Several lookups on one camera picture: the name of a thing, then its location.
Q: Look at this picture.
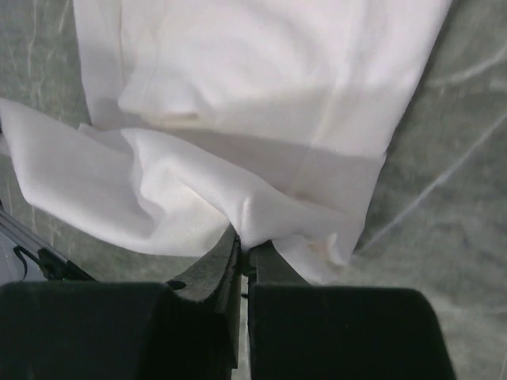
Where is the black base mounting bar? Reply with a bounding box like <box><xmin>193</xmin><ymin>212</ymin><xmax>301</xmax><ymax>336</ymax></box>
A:
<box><xmin>1</xmin><ymin>210</ymin><xmax>93</xmax><ymax>285</ymax></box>

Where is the white t-shirt red print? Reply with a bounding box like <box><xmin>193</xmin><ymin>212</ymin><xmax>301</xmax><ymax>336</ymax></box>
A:
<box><xmin>1</xmin><ymin>1</ymin><xmax>451</xmax><ymax>284</ymax></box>

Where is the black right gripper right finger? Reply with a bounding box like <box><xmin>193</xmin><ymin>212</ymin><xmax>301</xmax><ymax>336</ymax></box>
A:
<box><xmin>247</xmin><ymin>242</ymin><xmax>456</xmax><ymax>379</ymax></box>

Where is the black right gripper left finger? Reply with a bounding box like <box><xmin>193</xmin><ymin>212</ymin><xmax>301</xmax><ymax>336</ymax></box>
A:
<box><xmin>1</xmin><ymin>227</ymin><xmax>241</xmax><ymax>379</ymax></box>

